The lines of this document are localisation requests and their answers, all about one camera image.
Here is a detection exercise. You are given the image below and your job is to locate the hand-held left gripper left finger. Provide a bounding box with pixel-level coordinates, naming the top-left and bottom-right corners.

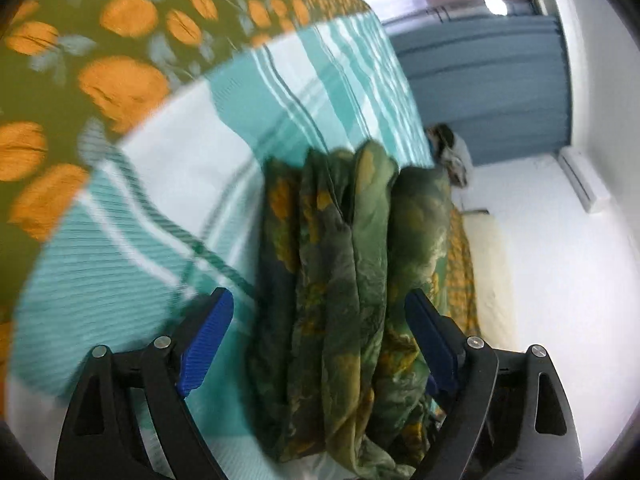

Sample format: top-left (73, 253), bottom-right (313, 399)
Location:
top-left (54, 287), bottom-right (236, 480)

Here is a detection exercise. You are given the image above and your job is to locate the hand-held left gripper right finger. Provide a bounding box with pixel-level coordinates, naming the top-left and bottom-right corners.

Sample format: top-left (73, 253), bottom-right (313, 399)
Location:
top-left (404, 289), bottom-right (586, 480)

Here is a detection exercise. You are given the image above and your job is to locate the green landscape print jacket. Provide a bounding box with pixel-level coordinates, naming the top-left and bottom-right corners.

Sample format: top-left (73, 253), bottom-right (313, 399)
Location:
top-left (247, 140), bottom-right (453, 480)

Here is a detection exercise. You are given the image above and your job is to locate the pile of clothes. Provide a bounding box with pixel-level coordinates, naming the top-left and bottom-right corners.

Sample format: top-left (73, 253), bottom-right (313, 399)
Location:
top-left (427, 122), bottom-right (473, 188)

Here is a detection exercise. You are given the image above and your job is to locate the teal checked blanket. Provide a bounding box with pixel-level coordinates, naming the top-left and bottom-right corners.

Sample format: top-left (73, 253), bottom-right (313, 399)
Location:
top-left (15, 10), bottom-right (436, 480)

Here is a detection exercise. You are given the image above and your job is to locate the white air conditioner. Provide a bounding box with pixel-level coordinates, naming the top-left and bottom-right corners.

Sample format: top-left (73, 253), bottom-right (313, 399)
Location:
top-left (557, 147), bottom-right (613, 213)

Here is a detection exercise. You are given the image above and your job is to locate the wide blue curtain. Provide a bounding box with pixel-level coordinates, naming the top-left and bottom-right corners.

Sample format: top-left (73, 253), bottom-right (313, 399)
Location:
top-left (385, 15), bottom-right (573, 166)

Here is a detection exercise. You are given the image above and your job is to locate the orange floral green quilt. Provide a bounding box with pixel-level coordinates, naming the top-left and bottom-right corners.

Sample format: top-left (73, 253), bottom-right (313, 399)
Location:
top-left (0, 0), bottom-right (483, 411)

